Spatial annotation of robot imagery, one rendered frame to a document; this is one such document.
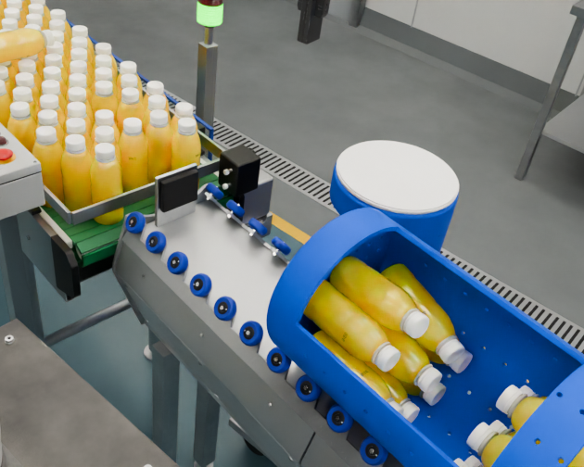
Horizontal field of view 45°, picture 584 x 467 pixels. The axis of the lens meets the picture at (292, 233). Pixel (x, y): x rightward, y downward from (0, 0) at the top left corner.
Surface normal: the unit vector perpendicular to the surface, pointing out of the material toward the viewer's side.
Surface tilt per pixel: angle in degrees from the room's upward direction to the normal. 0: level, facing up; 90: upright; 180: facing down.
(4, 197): 90
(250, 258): 0
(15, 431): 1
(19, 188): 90
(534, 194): 0
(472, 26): 90
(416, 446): 86
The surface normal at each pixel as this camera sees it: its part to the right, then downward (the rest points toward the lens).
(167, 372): 0.66, 0.53
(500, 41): -0.64, 0.42
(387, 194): 0.12, -0.77
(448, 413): -0.16, -0.59
